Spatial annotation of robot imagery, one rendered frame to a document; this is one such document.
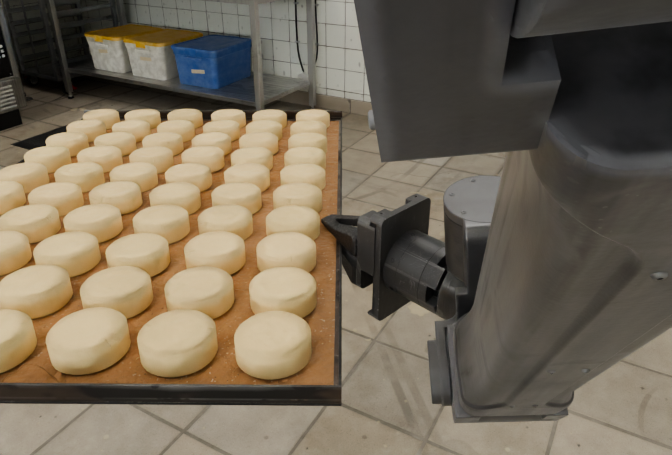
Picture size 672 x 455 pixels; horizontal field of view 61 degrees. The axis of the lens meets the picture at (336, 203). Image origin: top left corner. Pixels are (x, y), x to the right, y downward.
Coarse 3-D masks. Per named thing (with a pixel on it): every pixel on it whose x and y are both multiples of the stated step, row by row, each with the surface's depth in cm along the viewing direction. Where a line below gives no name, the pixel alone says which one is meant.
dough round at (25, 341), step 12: (0, 312) 39; (12, 312) 39; (0, 324) 38; (12, 324) 38; (24, 324) 38; (0, 336) 37; (12, 336) 37; (24, 336) 37; (0, 348) 36; (12, 348) 36; (24, 348) 37; (0, 360) 36; (12, 360) 36; (24, 360) 38; (0, 372) 36
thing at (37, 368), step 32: (288, 128) 84; (128, 160) 72; (224, 160) 72; (128, 224) 56; (192, 224) 56; (256, 224) 56; (320, 224) 56; (32, 256) 50; (256, 256) 50; (320, 256) 50; (160, 288) 45; (320, 288) 45; (32, 320) 42; (128, 320) 42; (224, 320) 42; (320, 320) 42; (32, 352) 38; (128, 352) 38; (224, 352) 38; (320, 352) 38; (256, 384) 36; (288, 384) 36; (320, 384) 36
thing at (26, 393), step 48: (336, 240) 53; (336, 288) 46; (336, 336) 40; (0, 384) 34; (48, 384) 34; (96, 384) 34; (144, 384) 34; (192, 384) 34; (240, 384) 34; (336, 384) 36
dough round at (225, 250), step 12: (192, 240) 48; (204, 240) 48; (216, 240) 48; (228, 240) 48; (240, 240) 48; (192, 252) 47; (204, 252) 47; (216, 252) 47; (228, 252) 47; (240, 252) 47; (192, 264) 46; (204, 264) 46; (216, 264) 46; (228, 264) 46; (240, 264) 48
